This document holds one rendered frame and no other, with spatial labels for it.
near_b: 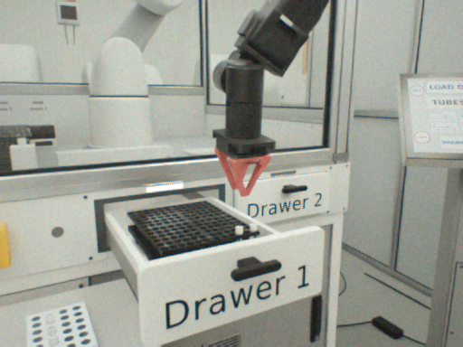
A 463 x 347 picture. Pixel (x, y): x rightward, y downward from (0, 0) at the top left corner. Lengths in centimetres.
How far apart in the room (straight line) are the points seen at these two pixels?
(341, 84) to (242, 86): 54
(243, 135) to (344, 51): 56
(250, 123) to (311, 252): 22
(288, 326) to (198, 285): 69
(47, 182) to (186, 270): 37
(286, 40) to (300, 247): 30
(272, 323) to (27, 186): 73
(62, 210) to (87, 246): 9
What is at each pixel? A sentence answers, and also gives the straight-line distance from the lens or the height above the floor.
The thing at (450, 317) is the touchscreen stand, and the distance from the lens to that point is 147.
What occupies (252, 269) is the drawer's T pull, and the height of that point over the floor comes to 91.
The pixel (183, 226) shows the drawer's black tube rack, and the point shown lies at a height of 90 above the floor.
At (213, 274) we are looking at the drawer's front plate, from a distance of 51.
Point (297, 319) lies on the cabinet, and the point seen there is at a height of 49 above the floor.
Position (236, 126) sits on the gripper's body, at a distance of 56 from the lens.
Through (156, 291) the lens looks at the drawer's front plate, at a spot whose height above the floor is 89.
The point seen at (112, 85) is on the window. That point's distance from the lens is 78.
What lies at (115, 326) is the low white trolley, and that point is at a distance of 68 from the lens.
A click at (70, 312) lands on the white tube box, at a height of 80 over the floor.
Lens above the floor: 113
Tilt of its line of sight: 12 degrees down
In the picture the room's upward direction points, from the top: straight up
